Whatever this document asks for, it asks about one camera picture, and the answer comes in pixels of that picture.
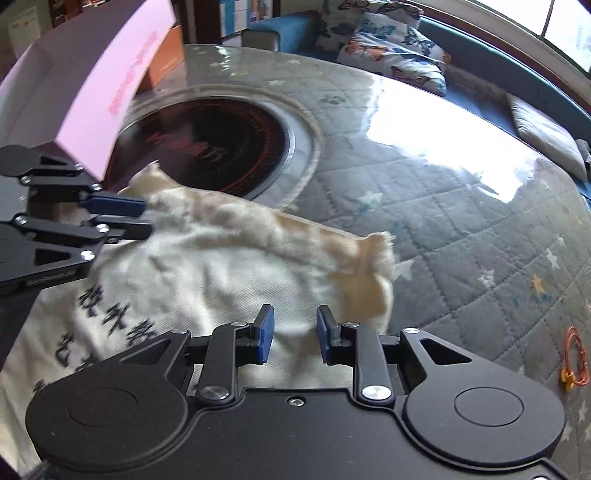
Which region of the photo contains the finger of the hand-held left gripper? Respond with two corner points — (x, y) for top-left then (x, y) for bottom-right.
(21, 156), (148, 217)
(14, 213), (155, 266)

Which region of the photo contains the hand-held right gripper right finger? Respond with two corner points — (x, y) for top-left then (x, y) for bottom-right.
(316, 305), (471, 404)

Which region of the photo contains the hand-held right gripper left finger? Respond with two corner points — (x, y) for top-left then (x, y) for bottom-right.
(121, 305), (276, 406)

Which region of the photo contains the cream canvas shopping bag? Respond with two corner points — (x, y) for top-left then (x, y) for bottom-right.
(0, 161), (398, 476)

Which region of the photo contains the pink cardboard box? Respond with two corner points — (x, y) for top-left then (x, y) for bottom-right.
(0, 0), (178, 182)

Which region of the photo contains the round black induction cooktop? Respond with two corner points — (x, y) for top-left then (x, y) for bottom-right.
(104, 90), (319, 201)

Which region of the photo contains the orange cardboard box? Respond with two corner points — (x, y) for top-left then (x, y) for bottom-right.
(139, 23), (185, 93)

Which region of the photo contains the grey quilted star table cover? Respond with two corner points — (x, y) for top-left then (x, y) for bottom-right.
(0, 44), (591, 480)

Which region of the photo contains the blue cabinet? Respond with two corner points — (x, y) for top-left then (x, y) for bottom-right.
(219, 0), (273, 35)

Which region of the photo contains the white pillow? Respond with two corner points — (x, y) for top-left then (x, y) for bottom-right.
(506, 92), (589, 181)

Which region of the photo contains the window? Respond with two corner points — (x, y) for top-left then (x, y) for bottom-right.
(499, 0), (591, 70)

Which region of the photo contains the dark wooden door frame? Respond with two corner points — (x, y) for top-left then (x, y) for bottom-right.
(173, 0), (222, 44)

